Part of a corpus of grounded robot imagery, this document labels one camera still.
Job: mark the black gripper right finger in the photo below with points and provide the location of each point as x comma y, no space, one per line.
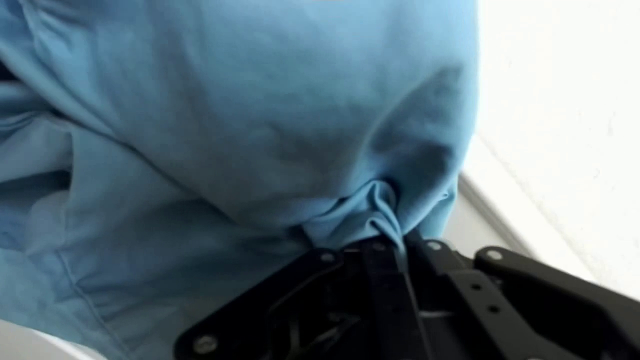
532,307

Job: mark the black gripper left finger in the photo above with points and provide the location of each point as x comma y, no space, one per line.
321,313

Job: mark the light blue cloth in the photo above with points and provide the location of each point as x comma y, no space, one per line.
232,133

